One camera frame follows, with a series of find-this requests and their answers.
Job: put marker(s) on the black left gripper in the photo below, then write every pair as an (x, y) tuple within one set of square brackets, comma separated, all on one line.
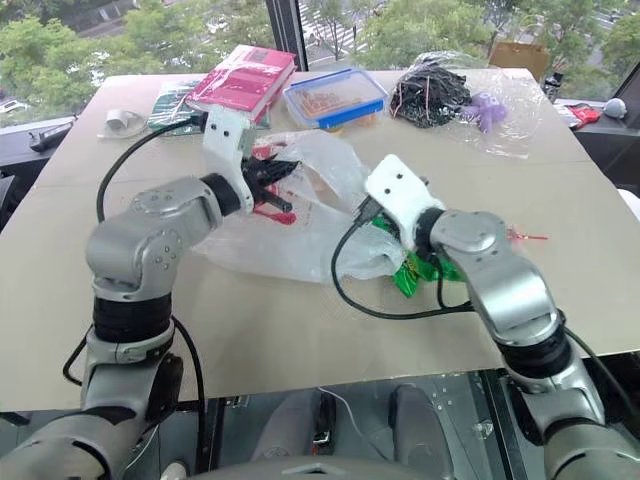
[(253, 176)]

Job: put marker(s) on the translucent white plastic bag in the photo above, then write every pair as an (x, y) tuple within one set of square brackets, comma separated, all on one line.
[(320, 167)]

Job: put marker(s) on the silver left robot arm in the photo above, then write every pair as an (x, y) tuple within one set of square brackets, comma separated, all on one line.
[(150, 240)]

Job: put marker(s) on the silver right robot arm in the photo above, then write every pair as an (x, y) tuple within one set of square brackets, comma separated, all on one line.
[(505, 285)]

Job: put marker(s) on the clear plastic bag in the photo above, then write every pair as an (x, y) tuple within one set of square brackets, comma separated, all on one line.
[(515, 125)]

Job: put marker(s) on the blue-lidded clear plastic box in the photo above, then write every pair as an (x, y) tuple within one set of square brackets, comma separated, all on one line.
[(335, 97)]

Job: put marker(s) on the red book in wrap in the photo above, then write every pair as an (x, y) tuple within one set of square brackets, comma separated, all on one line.
[(245, 82)]

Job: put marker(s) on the green packet in wrap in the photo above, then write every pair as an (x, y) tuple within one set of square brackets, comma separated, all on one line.
[(170, 105)]

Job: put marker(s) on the green snack packet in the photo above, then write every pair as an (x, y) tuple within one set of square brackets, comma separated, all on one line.
[(407, 277)]

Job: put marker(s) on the white tape roll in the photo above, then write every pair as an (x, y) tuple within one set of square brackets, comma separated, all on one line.
[(117, 119)]

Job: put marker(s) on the purple toy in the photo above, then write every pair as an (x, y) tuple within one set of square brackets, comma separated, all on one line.
[(487, 111)]

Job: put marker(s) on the red twist tie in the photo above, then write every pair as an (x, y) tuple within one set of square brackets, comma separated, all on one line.
[(525, 236)]

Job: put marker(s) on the brown cardboard box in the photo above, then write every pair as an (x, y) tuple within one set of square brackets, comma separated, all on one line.
[(520, 59)]

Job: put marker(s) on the dark small bottle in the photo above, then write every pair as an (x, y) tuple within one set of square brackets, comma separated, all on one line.
[(554, 84)]

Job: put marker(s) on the red packet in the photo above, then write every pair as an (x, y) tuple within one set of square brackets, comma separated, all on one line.
[(582, 113)]

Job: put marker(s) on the grey round object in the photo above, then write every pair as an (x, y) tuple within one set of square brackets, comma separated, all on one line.
[(615, 107)]

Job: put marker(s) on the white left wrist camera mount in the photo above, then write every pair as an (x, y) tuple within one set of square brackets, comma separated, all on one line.
[(225, 136)]

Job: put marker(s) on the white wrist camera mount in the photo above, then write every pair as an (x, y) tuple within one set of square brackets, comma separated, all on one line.
[(225, 136), (400, 192)]

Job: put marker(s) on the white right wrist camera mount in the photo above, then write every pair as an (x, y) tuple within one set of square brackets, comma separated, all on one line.
[(400, 192)]

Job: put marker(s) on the dark window post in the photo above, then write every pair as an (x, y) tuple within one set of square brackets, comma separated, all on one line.
[(285, 25)]

